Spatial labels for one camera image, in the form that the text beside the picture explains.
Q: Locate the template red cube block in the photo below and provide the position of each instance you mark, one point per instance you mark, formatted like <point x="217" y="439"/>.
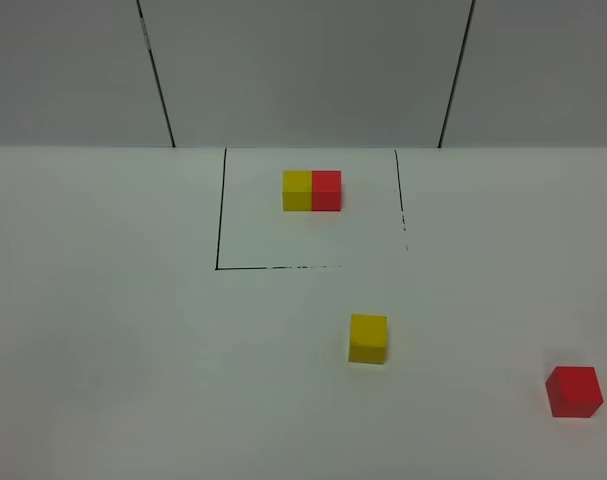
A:
<point x="326" y="190"/>

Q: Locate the template yellow cube block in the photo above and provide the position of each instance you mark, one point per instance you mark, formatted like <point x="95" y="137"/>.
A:
<point x="297" y="190"/>

